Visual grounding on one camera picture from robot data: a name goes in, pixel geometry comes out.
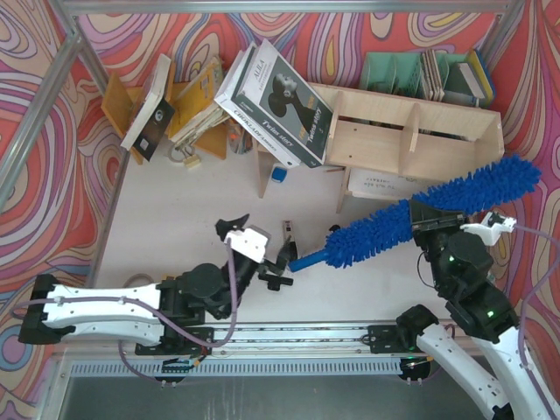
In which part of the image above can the white black stapler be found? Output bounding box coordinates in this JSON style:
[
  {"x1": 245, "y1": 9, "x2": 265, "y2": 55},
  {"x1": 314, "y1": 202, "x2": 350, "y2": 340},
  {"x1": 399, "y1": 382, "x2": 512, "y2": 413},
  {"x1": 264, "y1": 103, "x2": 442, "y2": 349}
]
[{"x1": 283, "y1": 220, "x2": 298, "y2": 262}]

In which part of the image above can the blue microfiber duster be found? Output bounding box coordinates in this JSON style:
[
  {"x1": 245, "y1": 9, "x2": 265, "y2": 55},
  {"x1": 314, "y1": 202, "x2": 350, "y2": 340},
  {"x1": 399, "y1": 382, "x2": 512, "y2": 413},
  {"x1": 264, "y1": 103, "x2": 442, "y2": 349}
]
[{"x1": 289, "y1": 155, "x2": 542, "y2": 272}]

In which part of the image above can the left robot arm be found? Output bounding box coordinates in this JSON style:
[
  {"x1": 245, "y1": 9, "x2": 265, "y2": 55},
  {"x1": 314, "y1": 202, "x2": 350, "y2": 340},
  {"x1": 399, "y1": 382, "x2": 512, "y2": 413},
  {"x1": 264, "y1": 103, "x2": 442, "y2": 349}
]
[{"x1": 17, "y1": 216, "x2": 298, "y2": 355}]

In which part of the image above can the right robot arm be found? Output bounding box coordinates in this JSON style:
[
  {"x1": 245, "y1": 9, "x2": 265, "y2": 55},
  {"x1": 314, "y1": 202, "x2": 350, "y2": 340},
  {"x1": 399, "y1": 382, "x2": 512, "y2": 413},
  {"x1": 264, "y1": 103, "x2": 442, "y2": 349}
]
[{"x1": 396, "y1": 200, "x2": 559, "y2": 419}]

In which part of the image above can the light wooden bookshelf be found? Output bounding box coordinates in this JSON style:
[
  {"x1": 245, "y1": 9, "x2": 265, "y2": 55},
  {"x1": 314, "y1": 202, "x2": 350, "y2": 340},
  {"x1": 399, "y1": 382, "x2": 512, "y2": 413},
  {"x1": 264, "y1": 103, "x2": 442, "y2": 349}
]
[{"x1": 255, "y1": 81, "x2": 505, "y2": 214}]

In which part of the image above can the black small tool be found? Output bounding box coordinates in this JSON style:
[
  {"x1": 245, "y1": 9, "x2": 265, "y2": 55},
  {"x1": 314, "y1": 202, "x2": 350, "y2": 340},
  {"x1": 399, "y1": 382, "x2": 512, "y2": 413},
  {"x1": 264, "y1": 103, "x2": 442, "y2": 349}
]
[{"x1": 258, "y1": 274, "x2": 293, "y2": 291}]

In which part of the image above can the blue white eraser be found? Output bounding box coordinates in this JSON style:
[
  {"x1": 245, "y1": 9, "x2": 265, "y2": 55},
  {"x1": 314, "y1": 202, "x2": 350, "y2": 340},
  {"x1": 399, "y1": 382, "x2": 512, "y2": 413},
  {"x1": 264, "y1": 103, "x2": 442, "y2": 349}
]
[{"x1": 270, "y1": 165, "x2": 288, "y2": 183}]

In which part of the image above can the clear tape roll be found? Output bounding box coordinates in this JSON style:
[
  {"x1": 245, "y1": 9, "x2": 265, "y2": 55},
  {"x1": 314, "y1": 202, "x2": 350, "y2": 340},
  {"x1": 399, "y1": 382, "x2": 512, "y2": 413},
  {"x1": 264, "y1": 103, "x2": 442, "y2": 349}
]
[{"x1": 123, "y1": 273, "x2": 154, "y2": 288}]

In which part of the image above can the pencil cup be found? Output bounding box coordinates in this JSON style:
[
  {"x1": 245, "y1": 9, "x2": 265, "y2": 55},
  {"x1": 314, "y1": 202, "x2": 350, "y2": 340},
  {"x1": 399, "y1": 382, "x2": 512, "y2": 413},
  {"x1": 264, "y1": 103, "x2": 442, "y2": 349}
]
[{"x1": 227, "y1": 126, "x2": 253, "y2": 155}]

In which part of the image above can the white black paperback book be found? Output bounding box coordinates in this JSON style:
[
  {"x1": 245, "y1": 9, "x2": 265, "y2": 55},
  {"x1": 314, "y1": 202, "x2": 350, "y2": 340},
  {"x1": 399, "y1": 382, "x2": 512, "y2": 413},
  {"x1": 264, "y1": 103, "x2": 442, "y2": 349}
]
[{"x1": 121, "y1": 53, "x2": 175, "y2": 161}]

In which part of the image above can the yellow book stack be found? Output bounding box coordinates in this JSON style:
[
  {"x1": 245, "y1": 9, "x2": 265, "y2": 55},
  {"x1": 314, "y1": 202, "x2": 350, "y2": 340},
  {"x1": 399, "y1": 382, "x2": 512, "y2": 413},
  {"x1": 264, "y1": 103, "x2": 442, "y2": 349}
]
[{"x1": 168, "y1": 56, "x2": 228, "y2": 147}]

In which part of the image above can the white Chokladfabriken book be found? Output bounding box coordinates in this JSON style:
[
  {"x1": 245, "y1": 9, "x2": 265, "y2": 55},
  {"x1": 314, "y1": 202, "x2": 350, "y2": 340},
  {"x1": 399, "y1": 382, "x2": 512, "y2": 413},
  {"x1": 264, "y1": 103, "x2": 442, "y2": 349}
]
[{"x1": 214, "y1": 42, "x2": 301, "y2": 168}]

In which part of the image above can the black white Twins story book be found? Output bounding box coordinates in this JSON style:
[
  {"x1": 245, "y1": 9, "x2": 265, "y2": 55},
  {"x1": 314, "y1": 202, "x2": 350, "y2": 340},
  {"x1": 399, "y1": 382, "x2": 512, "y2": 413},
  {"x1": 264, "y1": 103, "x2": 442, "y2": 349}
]
[{"x1": 233, "y1": 40, "x2": 333, "y2": 168}]

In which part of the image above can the green desk organizer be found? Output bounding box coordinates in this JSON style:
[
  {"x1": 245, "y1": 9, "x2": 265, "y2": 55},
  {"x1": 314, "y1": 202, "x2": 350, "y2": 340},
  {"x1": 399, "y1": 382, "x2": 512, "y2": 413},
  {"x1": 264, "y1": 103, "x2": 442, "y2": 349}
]
[{"x1": 359, "y1": 50, "x2": 486, "y2": 109}]

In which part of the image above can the blue covered book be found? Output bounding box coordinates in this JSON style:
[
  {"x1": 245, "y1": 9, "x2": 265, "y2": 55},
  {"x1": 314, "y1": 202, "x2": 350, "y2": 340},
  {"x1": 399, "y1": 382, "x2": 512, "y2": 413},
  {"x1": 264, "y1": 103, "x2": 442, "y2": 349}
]
[{"x1": 464, "y1": 49, "x2": 496, "y2": 108}]

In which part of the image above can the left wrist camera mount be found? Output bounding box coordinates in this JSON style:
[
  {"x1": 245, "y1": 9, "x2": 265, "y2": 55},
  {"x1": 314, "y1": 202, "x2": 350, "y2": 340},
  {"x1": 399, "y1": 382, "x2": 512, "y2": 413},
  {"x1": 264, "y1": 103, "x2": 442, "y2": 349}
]
[{"x1": 224, "y1": 227, "x2": 270, "y2": 263}]

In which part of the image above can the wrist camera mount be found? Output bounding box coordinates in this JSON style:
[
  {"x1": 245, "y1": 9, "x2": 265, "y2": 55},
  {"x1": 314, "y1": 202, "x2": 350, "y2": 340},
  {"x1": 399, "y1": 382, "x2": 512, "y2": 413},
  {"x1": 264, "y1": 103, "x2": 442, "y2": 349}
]
[
  {"x1": 224, "y1": 227, "x2": 270, "y2": 263},
  {"x1": 460, "y1": 211, "x2": 517, "y2": 246}
]

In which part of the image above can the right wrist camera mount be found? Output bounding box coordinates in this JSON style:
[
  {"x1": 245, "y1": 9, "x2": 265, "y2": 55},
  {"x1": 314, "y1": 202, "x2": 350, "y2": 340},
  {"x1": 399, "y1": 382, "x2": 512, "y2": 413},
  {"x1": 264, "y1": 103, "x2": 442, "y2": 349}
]
[{"x1": 460, "y1": 211, "x2": 517, "y2": 246}]

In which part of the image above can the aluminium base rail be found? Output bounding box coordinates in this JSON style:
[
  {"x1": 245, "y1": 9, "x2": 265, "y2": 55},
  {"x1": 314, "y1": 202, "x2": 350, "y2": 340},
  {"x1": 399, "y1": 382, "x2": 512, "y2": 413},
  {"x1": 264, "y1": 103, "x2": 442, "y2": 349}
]
[{"x1": 55, "y1": 320, "x2": 396, "y2": 357}]

